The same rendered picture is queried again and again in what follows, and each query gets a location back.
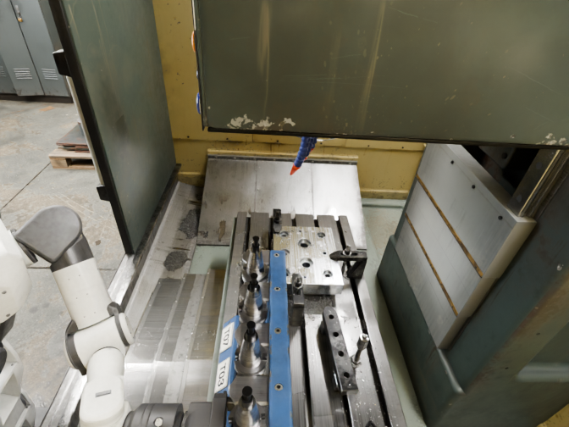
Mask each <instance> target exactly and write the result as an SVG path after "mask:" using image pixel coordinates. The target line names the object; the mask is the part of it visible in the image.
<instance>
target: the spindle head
mask: <svg viewBox="0 0 569 427"><path fill-rule="evenodd" d="M193 3H194V13H195V23H196V45H197V56H198V66H199V76H200V87H201V97H202V117H203V124H204V126H206V127H208V128H207V131H208V132H223V133H239V134H256V135H272V136H305V137H322V138H339V139H356V140H372V141H404V142H421V143H438V144H455V145H472V146H489V147H521V148H537V149H555V150H569V0H193Z"/></svg>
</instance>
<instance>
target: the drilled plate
mask: <svg viewBox="0 0 569 427"><path fill-rule="evenodd" d="M292 230H293V231H292ZM298 230H299V231H298ZM287 231H289V232H287ZM304 231H305V232H304ZM319 231H320V232H319ZM321 231H323V232H321ZM286 232H287V233H286ZM291 232H292V233H291ZM298 232H299V233H298ZM316 232H317V233H316ZM289 233H291V235H288V234H289ZM304 233H305V234H304ZM324 233H326V234H324ZM316 234H317V235H316ZM280 235H281V236H280ZM283 236H284V238H283ZM285 237H286V238H285ZM318 237H322V238H318ZM289 238H290V239H289ZM299 238H300V239H299ZM287 239H289V240H287ZM298 239H299V240H298ZM281 240H282V242H281ZM309 240H310V241H309ZM280 242H281V244H280ZM286 242H287V243H288V244H287V243H286ZM296 242H298V243H296ZM311 242H312V244H311ZM313 244H314V245H313ZM298 245H299V246H300V247H298ZM303 247H304V248H303ZM305 247H306V248H307V249H306V248H305ZM308 247H309V248H308ZM319 247H321V248H319ZM282 248H283V249H282ZM286 248H287V249H286ZM281 249H282V250H281ZM288 249H289V250H288ZM273 250H280V251H285V260H286V268H288V267H289V268H291V270H290V269H289V270H288V269H286V276H289V277H286V279H287V293H292V284H291V277H292V276H291V275H290V274H292V273H293V274H294V273H296V272H299V273H298V274H302V276H301V277H302V284H303V292H304V294H339V295H341V293H342V290H343V286H344V283H343V279H342V275H341V271H340V264H339V261H335V260H333V259H330V258H329V254H330V253H332V252H335V251H336V247H335V244H334V237H333V232H332V228H322V227H296V226H282V231H281V232H280V234H279V233H274V231H273ZM308 250H309V251H308ZM287 255H288V256H287ZM292 256H293V257H292ZM329 259H330V260H331V261H330V260H329ZM299 261H300V262H299ZM298 262H299V263H298ZM297 264H298V265H297ZM296 266H297V267H296ZM304 267H306V268H308V269H306V268H304ZM324 269H325V270H326V271H325V270H324ZM305 272H306V273H305ZM321 272H322V273H321ZM304 275H305V276H304ZM324 275H325V276H326V277H325V276H324ZM306 276H307V277H306Z"/></svg>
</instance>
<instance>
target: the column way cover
mask: <svg viewBox="0 0 569 427"><path fill-rule="evenodd" d="M416 178H417V183H416V185H415V188H414V190H413V193H412V197H411V200H410V202H409V204H408V207H407V210H406V212H405V216H406V220H405V222H404V224H403V227H402V230H401V233H400V236H399V238H398V241H397V243H396V246H395V250H396V251H397V253H398V256H399V258H400V261H401V263H402V266H403V268H404V270H405V272H406V276H407V278H408V280H409V282H410V284H411V287H412V289H413V292H414V294H415V296H416V299H417V301H418V304H419V306H420V308H421V310H422V312H423V316H424V318H425V320H426V323H427V325H428V328H429V330H430V333H431V335H432V337H433V339H434V343H435V345H436V347H437V348H443V349H447V348H448V347H449V345H450V344H451V342H452V341H453V340H454V338H455V337H456V335H457V333H458V332H459V330H460V329H461V327H462V326H463V325H464V323H465V322H466V320H467V318H468V317H471V316H472V314H473V313H474V311H475V310H476V308H477V307H478V305H479V303H480V302H481V301H482V300H483V298H484V296H485V295H486V293H487V292H488V290H489V288H490V287H491V286H492V285H493V283H494V281H495V280H496V278H500V277H501V276H502V274H503V273H504V271H505V269H506V268H507V267H508V265H509V264H510V262H511V260H512V259H513V258H514V257H515V255H516V254H517V252H518V250H519V249H520V247H521V246H522V244H523V243H524V242H525V240H526V239H527V238H528V236H529V234H530V233H531V231H532V230H533V228H534V226H535V225H536V224H537V222H536V221H535V220H534V219H533V218H529V217H527V216H523V218H522V217H517V216H516V215H515V214H514V213H513V212H512V211H511V210H510V209H509V208H508V207H507V204H508V202H509V201H510V200H511V198H512V196H511V195H510V194H509V193H508V192H507V191H506V190H505V189H504V188H503V187H502V186H501V185H500V184H499V183H498V182H497V181H496V180H495V179H494V178H493V177H492V176H491V175H490V174H489V173H488V172H487V171H486V170H485V169H484V168H483V167H482V166H481V165H480V164H479V163H478V161H477V160H476V159H475V158H474V157H473V156H472V155H471V154H470V153H469V152H468V151H467V150H466V149H465V148H464V147H463V146H462V145H455V144H438V143H428V145H427V147H426V150H425V153H424V155H423V159H422V162H421V164H420V167H419V169H418V172H417V175H416Z"/></svg>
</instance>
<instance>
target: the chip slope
mask: <svg viewBox="0 0 569 427"><path fill-rule="evenodd" d="M207 156H208V160H207V172H206V179H205V185H204V191H203V198H202V210H201V216H200V222H199V229H198V232H199V231H208V235H207V237H206V238H207V239H204V238H203V236H200V233H199V235H197V241H196V242H197V244H196V245H197V246H224V247H229V244H230V237H231V231H232V225H233V220H234V217H237V215H238V212H247V216H246V217H251V212H256V213H269V218H272V217H273V209H274V208H277V209H281V213H282V214H291V218H292V219H294V218H295V214H313V219H317V214H326V215H334V216H335V220H338V215H347V218H348V220H349V224H350V227H351V232H352V235H353V238H354V242H355V244H356V249H357V250H367V243H366V237H365V229H364V222H363V215H362V202H361V195H360V188H359V181H358V174H357V167H356V165H357V161H349V160H331V159H313V158H307V159H306V160H305V161H304V162H303V164H302V166H301V167H300V168H299V169H298V170H297V171H296V172H295V173H294V174H293V175H290V171H291V168H292V165H293V163H294V162H295V160H296V159H295V158H277V157H259V156H241V155H223V154H208V155H207Z"/></svg>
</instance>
